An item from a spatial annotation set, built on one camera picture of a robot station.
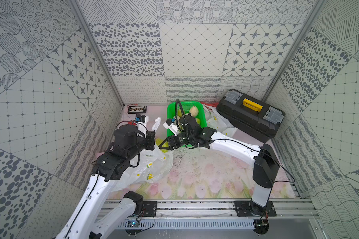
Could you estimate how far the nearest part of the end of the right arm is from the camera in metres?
0.59

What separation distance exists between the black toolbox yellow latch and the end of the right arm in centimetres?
45

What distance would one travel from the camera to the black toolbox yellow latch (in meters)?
0.92
